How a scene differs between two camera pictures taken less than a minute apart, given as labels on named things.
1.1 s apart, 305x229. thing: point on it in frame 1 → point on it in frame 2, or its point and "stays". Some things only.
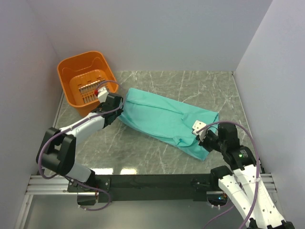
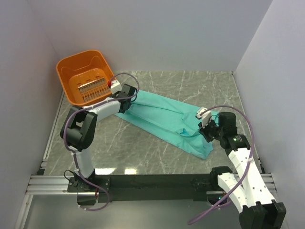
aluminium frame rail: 58,185 stays
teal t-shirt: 169,122 stays
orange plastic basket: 81,75 stays
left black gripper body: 118,112 → 129,104
